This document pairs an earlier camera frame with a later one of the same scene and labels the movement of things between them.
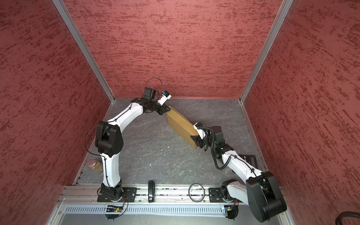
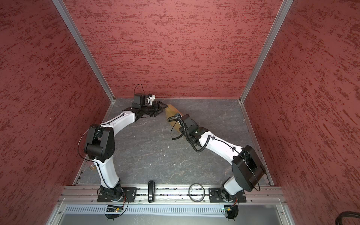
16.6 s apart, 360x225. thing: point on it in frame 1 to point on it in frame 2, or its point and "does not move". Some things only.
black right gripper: x=198 y=140 to x=183 y=130
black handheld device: x=151 y=191 does not move
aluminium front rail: x=164 y=195 does not move
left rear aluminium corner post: x=63 y=10 does not move
